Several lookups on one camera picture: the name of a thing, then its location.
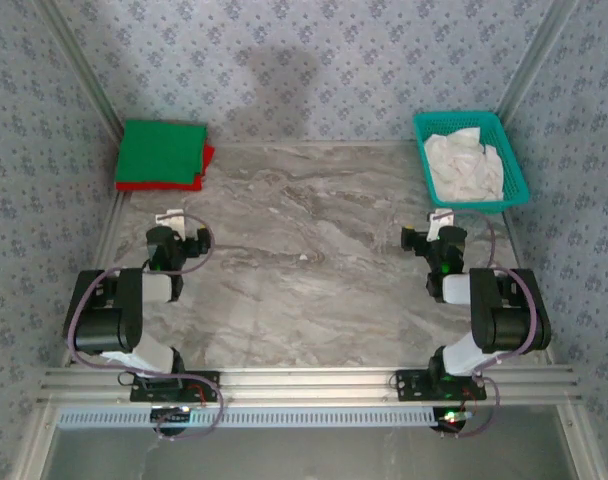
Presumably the green folded t-shirt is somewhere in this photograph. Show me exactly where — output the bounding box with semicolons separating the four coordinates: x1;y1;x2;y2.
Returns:
116;118;209;185

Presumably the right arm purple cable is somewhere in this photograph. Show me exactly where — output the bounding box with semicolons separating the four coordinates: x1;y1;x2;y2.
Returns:
436;209;540;439

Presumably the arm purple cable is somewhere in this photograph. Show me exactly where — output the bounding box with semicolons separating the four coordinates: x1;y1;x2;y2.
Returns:
436;209;540;439
66;212;225;442

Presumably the grey slotted cable duct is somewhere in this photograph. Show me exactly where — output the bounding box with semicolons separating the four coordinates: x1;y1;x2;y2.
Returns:
56;405;435;430

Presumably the teal plastic basket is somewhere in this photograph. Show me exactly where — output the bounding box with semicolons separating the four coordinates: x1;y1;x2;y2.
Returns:
412;110;531;207

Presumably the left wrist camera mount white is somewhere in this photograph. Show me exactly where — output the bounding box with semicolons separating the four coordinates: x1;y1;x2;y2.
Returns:
154;208;186;237

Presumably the long aluminium mounting rail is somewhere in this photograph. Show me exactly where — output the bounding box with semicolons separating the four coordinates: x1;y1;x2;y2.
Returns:
36;365;583;405

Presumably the red folded t-shirt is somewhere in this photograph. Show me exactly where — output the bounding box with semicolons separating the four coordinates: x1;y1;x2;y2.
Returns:
114;143;216;193

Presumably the aluminium corner post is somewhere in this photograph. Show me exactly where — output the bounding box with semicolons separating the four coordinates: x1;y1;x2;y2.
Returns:
497;0;581;124
33;0;126;146

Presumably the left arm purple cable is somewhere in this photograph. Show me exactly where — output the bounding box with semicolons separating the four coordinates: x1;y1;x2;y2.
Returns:
66;212;225;442

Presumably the black controller board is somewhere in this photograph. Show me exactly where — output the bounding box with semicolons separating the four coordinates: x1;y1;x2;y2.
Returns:
150;405;194;435
430;407;474;435

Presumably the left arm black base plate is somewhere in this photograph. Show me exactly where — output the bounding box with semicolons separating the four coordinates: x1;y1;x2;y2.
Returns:
129;370;221;404

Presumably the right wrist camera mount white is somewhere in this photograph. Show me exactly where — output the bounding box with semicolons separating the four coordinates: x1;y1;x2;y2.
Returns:
426;208;455;241

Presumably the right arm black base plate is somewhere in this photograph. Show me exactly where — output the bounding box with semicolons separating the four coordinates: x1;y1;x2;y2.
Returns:
394;368;488;403

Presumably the white t-shirt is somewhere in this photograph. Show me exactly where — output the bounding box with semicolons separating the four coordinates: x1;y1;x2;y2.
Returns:
422;125;505;204

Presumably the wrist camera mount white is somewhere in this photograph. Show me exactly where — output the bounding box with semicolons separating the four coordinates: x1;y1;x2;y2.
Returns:
154;208;186;237
426;208;455;241

